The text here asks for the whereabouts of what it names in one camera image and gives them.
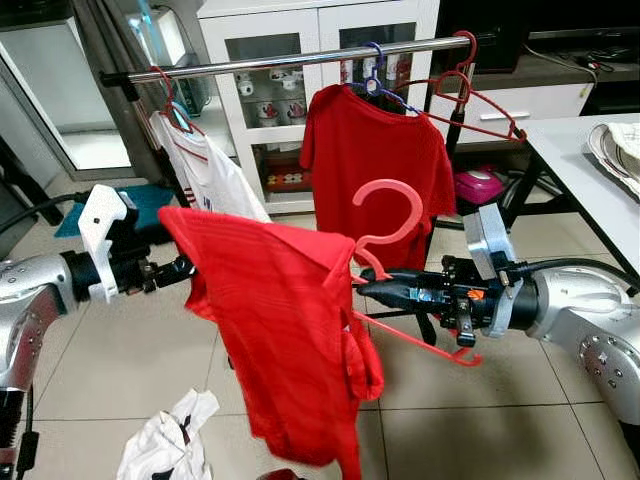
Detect white glass-door cabinet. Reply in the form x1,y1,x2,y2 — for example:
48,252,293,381
195,0,441,216

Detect black television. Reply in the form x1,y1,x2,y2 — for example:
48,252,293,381
437,0,640,76

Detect pink plastic container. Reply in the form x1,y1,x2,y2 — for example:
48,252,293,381
455,168,506,209

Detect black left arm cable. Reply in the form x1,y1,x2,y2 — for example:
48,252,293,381
0,190,91,236

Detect grey striped garment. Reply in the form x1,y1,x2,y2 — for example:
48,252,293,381
585,120,640,201

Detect black clothes rack frame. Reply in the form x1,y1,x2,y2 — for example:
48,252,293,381
100,38,479,346

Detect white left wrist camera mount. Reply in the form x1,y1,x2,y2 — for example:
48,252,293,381
78,183,141,304

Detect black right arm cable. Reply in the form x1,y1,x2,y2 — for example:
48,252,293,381
500,256,640,296

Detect teal floor mat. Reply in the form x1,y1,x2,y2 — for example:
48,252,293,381
55,183,176,241

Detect red t-shirt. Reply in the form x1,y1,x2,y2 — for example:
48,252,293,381
300,83,458,271
158,205,386,476

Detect black folding table legs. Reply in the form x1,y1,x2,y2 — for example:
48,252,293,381
490,125,640,306

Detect red clothes hanger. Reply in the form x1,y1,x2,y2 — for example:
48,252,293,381
395,30,528,143
345,180,484,368
150,65,206,136

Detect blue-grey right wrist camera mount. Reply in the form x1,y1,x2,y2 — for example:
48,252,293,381
462,203,526,339

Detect chrome clothes rail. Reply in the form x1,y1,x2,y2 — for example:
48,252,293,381
100,35,476,89

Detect white grey garment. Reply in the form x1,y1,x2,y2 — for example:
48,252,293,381
118,388,221,480

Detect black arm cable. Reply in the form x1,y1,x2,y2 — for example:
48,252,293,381
500,256,640,296
0,190,91,236

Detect white brown tv console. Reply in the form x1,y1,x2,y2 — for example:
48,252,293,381
420,45,640,121

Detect black cable bundle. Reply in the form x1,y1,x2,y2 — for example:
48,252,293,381
575,52,621,73

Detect black side table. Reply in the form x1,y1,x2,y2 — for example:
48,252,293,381
0,135,41,229

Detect glass sliding door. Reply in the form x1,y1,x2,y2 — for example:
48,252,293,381
0,15,136,181

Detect grey curtain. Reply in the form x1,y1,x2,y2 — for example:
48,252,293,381
75,0,166,186

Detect white striped t-shirt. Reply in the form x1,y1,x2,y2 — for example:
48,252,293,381
150,108,271,223

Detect purple clothes hanger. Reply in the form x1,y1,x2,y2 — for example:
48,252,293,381
345,42,421,116

